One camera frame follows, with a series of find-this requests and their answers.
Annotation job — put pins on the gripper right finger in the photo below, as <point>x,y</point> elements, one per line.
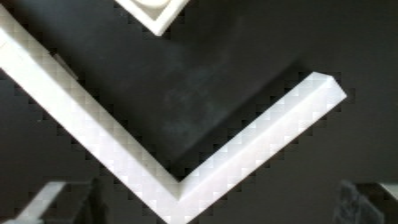
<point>367,203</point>

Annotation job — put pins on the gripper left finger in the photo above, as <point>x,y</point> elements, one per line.
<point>60,205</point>

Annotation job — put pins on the white square tabletop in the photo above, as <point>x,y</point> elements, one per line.
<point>156,12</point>

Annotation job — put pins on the white U-shaped obstacle fence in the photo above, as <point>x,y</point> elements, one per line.
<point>179,198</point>

